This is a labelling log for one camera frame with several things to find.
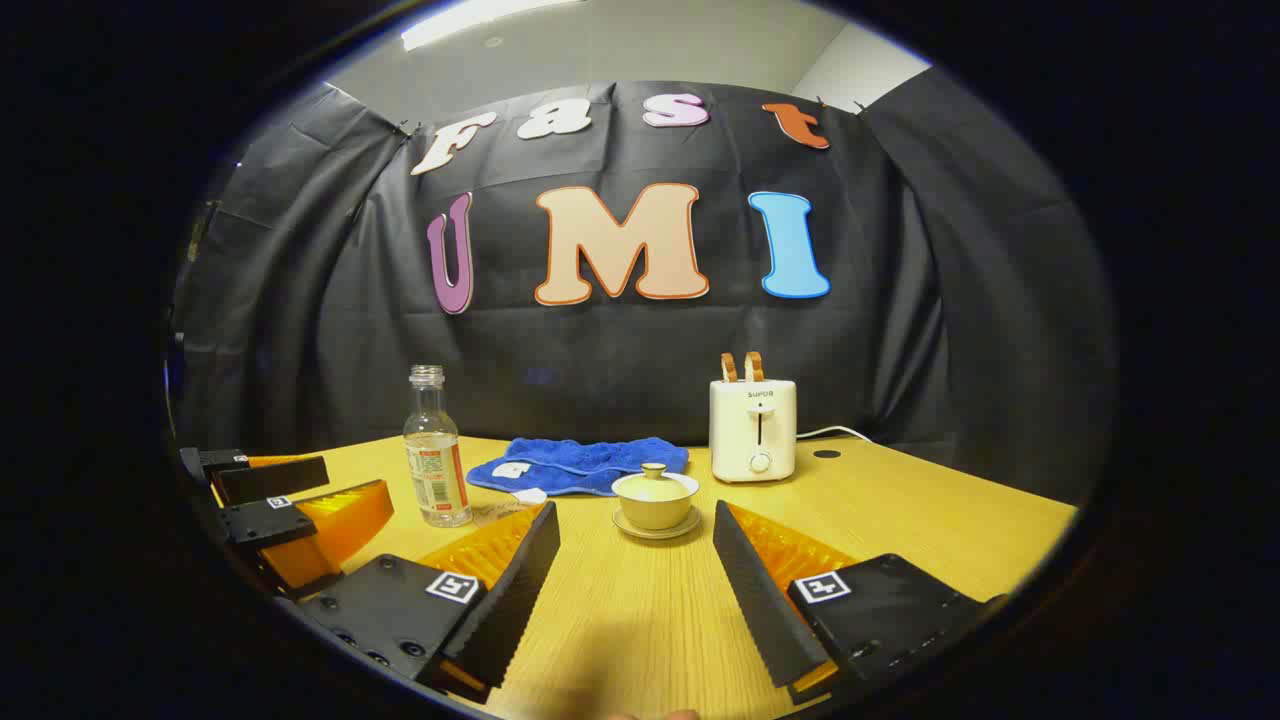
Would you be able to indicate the cream teacup lid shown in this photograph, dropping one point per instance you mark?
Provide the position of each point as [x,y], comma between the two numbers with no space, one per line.
[655,484]

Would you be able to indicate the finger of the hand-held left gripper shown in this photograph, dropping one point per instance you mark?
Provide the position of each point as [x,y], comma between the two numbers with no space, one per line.
[265,522]
[270,480]

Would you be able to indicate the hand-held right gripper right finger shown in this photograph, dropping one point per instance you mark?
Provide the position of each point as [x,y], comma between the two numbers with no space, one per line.
[760,600]

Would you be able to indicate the black backdrop cloth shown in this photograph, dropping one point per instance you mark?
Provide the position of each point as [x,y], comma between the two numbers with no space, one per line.
[620,350]

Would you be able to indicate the cream ceramic teacup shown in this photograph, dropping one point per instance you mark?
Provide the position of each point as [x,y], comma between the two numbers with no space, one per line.
[655,513]

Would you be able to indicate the white toaster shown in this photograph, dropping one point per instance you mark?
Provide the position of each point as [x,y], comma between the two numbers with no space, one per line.
[752,430]

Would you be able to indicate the cream ceramic saucer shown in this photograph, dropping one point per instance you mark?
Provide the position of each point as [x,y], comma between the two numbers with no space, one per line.
[655,533]

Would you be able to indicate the clear glass water bottle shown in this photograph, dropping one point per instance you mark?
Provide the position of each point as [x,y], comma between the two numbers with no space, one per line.
[437,470]

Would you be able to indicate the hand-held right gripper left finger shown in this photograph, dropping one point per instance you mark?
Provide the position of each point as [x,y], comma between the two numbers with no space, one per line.
[520,590]

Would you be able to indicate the toast bread slice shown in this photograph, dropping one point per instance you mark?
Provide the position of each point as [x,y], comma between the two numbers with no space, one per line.
[729,367]
[754,366]

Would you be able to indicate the blue towel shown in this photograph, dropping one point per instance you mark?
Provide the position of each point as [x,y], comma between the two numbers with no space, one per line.
[590,462]

